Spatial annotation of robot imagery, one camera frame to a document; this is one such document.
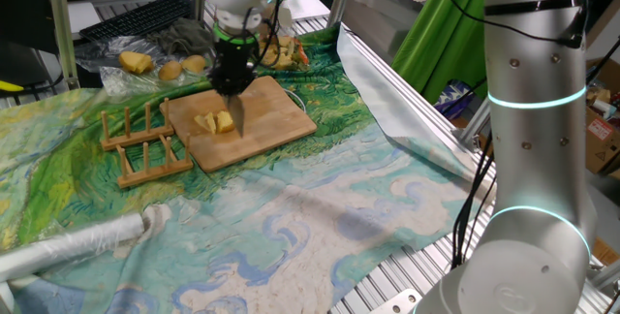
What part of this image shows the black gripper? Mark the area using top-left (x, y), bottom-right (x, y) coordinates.
top-left (206, 42), bottom-right (258, 98)

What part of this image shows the steel cleaver knife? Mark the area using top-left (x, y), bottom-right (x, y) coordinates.
top-left (226, 91), bottom-right (246, 139)

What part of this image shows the yellow potato half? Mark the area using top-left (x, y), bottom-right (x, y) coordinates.
top-left (216, 110), bottom-right (236, 135)

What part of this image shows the whole brown potato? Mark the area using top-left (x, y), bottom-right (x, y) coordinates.
top-left (158, 60), bottom-right (184, 81)
top-left (181, 54), bottom-right (207, 75)

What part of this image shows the wooden cutting board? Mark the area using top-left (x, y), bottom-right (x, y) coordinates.
top-left (159, 75), bottom-right (319, 173)

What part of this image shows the bag of chopped potato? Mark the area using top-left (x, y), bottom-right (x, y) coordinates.
top-left (259, 35), bottom-right (311, 72)

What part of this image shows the grey green rag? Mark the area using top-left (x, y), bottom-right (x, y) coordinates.
top-left (147, 16), bottom-right (214, 56)

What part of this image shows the peeled cut yellow potato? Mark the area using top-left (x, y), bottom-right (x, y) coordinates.
top-left (118, 50), bottom-right (155, 76)

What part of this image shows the clear plastic bag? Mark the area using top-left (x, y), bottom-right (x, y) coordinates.
top-left (75, 35), bottom-right (217, 97)

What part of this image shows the black keyboard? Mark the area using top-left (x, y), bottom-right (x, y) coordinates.
top-left (78, 0), bottom-right (194, 44)

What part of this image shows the wooden peg rack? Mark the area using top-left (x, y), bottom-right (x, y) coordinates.
top-left (100, 97), bottom-right (194, 189)

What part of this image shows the painted landscape tablecloth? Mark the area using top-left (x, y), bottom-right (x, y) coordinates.
top-left (0, 25), bottom-right (498, 314)

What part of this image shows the grey metal box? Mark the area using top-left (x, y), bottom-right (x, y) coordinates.
top-left (341, 0), bottom-right (427, 53)

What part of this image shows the white paper sheet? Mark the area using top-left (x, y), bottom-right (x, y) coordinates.
top-left (67, 1), bottom-right (101, 34)

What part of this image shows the green curtain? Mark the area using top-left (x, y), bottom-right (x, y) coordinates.
top-left (390, 0), bottom-right (488, 105)

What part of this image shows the blue patterned bag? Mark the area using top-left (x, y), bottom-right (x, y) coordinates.
top-left (434, 79), bottom-right (485, 120)

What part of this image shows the black monitor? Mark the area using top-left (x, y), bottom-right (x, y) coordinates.
top-left (0, 0), bottom-right (59, 56)

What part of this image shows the clear plastic wrap roll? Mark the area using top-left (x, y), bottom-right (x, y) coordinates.
top-left (0, 212), bottom-right (146, 284)

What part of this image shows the aluminium corner plate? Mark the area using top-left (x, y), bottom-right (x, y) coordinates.
top-left (371, 288), bottom-right (423, 314)

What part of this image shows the black tripod stand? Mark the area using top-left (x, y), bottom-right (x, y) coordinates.
top-left (585, 37), bottom-right (620, 85)

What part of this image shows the cardboard box red label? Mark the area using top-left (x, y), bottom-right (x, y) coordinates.
top-left (583, 105), bottom-right (620, 174)

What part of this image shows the thick black cable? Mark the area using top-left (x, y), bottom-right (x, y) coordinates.
top-left (241, 0), bottom-right (285, 71)

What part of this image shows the black cable bundle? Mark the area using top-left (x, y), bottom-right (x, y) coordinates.
top-left (449, 129), bottom-right (498, 269)

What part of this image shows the black cable strap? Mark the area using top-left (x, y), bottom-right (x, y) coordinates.
top-left (483, 0), bottom-right (585, 17)

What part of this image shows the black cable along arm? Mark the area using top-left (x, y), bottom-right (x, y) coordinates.
top-left (420, 0), bottom-right (587, 49)

